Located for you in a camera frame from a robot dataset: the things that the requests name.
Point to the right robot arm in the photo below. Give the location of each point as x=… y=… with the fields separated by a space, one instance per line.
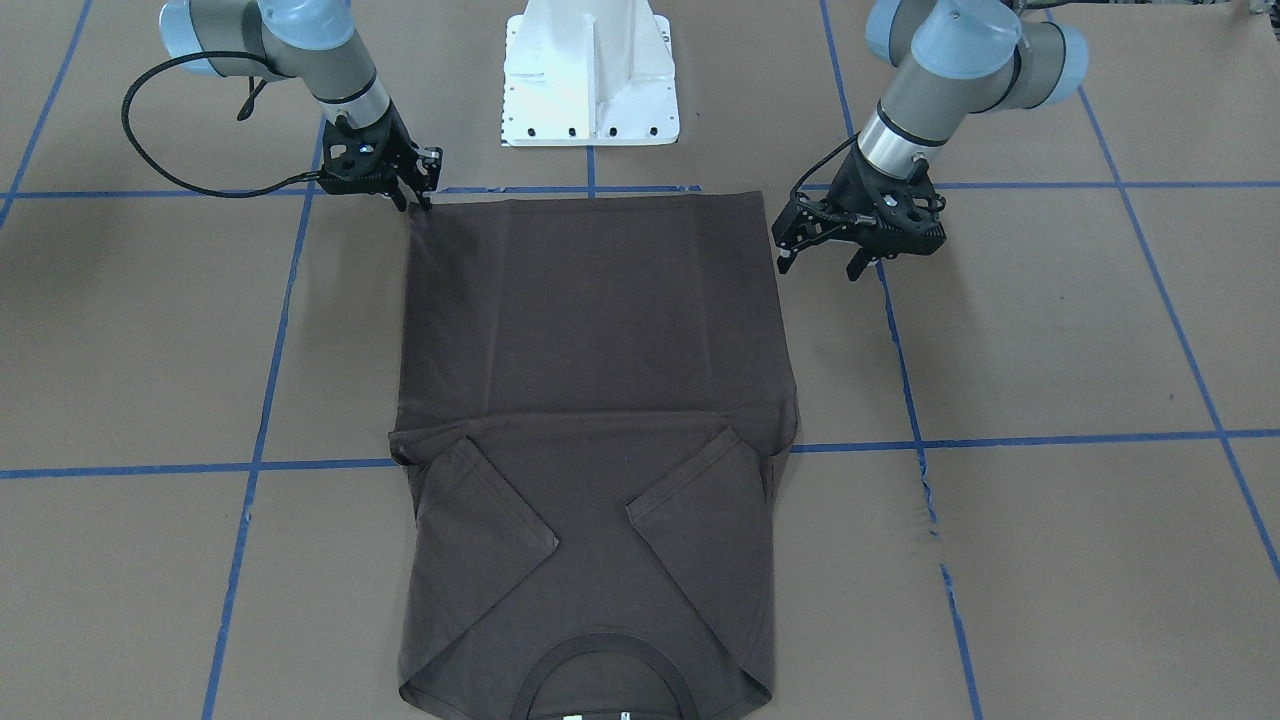
x=268 y=41

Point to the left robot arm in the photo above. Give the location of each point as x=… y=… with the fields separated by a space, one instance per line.
x=952 y=59

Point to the dark brown t-shirt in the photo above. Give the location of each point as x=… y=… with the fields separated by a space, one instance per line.
x=594 y=413

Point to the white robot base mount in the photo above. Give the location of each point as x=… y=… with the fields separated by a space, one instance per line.
x=589 y=73

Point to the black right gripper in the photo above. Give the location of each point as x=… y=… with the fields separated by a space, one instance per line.
x=401 y=145

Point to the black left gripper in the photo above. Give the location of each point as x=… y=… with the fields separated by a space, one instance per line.
x=851 y=188

